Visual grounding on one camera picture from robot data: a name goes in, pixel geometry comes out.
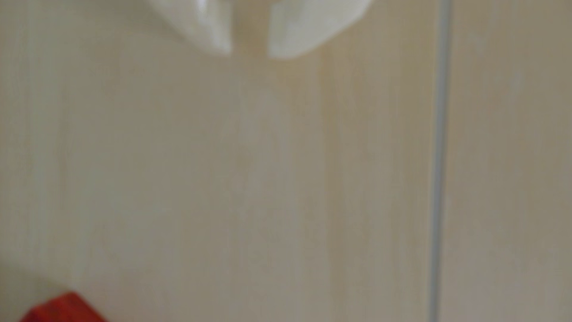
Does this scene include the red rectangular block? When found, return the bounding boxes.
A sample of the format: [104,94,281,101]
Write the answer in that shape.
[19,292,109,322]

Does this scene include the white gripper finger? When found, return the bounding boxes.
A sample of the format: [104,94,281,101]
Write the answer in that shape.
[267,0,374,60]
[145,0,234,55]

